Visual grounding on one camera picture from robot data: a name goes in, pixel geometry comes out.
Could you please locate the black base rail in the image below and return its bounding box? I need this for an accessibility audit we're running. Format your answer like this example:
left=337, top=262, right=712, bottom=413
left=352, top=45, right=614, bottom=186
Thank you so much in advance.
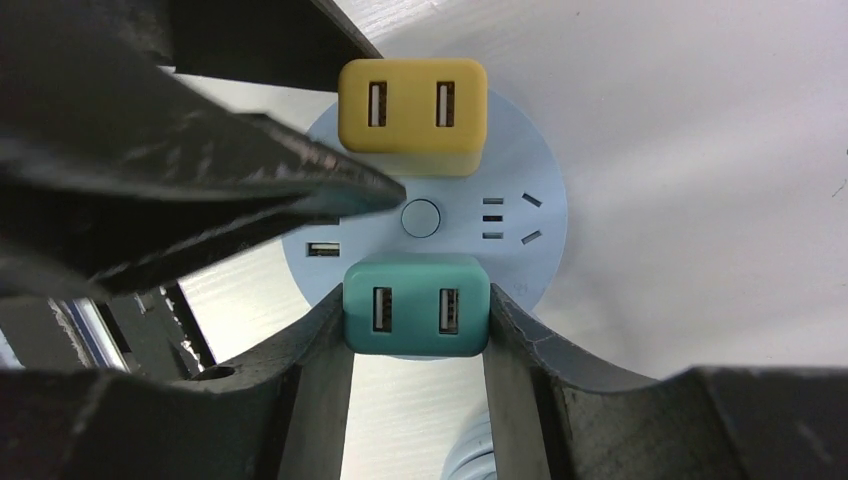
left=1, top=283, right=216, bottom=381

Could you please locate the yellow USB charger plug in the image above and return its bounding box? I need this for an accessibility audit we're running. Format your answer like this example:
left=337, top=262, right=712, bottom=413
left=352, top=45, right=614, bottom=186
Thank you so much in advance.
left=337, top=58, right=488, bottom=177

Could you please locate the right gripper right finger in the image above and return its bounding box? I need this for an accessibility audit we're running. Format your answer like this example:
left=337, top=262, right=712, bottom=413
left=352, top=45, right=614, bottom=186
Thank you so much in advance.
left=483, top=287, right=847, bottom=479

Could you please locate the round blue power socket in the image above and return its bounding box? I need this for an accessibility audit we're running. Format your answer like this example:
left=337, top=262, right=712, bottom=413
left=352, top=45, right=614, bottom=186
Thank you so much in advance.
left=282, top=93, right=568, bottom=312

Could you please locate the teal USB charger plug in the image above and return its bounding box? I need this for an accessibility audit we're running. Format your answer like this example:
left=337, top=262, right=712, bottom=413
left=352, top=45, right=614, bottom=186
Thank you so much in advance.
left=343, top=253, right=491, bottom=358

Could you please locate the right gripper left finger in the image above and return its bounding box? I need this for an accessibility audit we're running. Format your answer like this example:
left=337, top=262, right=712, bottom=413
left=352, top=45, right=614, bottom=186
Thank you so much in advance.
left=1, top=288, right=353, bottom=479

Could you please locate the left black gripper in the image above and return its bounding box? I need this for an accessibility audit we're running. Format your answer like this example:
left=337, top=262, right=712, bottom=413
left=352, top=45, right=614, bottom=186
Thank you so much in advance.
left=1, top=0, right=406, bottom=299

